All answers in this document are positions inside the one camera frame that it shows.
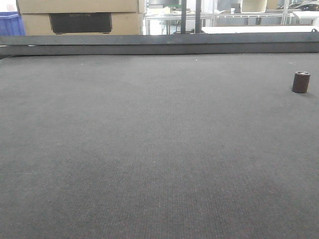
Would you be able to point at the white metal rack background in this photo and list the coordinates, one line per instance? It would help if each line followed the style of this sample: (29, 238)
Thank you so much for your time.
(218, 16)

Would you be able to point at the black vertical pole left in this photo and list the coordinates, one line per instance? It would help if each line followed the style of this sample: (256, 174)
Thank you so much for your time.
(183, 16)

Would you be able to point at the black vertical pole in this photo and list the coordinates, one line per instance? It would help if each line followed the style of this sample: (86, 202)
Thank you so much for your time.
(197, 17)
(183, 16)

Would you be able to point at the black vertical pole right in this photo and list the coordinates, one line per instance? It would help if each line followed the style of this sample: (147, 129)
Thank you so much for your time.
(197, 17)

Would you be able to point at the lower cardboard box black label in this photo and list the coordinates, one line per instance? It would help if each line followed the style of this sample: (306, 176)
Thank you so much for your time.
(122, 24)

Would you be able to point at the upper cardboard box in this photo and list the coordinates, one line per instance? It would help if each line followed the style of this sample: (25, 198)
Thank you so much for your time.
(77, 6)

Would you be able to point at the blue plastic crate background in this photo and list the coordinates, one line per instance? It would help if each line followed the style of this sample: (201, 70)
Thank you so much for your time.
(11, 24)

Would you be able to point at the dark table edge rail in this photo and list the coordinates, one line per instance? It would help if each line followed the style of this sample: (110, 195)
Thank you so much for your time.
(179, 44)

